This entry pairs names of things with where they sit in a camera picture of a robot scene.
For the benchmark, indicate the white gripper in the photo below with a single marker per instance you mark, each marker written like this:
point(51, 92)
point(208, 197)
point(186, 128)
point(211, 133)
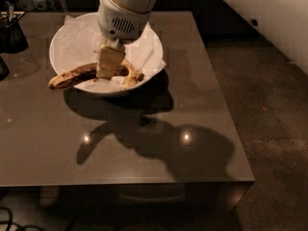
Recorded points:
point(121, 21)

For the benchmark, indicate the dark spotted banana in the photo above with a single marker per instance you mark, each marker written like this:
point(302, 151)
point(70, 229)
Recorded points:
point(73, 77)

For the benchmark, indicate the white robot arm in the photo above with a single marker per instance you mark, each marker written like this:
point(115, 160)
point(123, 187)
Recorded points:
point(284, 23)

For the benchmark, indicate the yellow spotted banana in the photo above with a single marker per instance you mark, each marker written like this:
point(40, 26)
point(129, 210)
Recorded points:
point(134, 75)

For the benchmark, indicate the white ceramic bowl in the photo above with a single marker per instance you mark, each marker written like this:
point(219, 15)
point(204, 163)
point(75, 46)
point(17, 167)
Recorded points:
point(73, 48)

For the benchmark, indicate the white paper liner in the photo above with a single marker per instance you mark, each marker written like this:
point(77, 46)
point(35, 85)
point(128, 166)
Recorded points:
point(77, 39)

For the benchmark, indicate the dark glass container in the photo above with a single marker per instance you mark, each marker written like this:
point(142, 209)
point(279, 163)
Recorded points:
point(12, 39)

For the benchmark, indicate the dark round object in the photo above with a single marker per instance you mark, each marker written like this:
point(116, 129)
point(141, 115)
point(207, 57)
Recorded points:
point(4, 71)

